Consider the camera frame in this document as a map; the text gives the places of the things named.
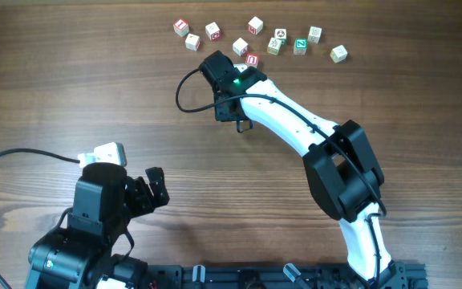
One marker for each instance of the yellow sided wooden block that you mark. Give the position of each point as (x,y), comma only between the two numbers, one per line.
(338,54)

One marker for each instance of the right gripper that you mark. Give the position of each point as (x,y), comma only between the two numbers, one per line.
(221,115)

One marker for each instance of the plain wooden block red side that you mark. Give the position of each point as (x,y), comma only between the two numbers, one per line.
(192,42)

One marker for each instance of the green letter Z block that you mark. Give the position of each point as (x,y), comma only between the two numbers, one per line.
(300,46)

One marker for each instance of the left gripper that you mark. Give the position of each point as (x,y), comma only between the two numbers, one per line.
(144,204)

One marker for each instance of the wooden block pattern top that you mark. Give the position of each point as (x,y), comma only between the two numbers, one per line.
(314,34)

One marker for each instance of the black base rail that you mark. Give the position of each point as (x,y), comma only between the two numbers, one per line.
(330,275)

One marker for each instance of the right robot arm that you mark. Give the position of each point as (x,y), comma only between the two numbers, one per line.
(342,171)

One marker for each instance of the wooden block near centre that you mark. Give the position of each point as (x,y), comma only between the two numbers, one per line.
(240,47)

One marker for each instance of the wooden block yellow side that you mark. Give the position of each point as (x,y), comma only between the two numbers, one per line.
(274,46)

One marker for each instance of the wooden block animal face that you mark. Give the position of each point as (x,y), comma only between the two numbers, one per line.
(281,34)

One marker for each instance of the wooden block red letter side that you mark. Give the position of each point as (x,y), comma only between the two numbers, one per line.
(255,25)

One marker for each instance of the wooden block red picture side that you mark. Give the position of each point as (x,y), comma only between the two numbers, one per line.
(213,31)

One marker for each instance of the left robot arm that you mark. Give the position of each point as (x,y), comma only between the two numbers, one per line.
(80,255)

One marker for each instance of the wooden block red U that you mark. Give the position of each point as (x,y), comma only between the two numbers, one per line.
(252,60)

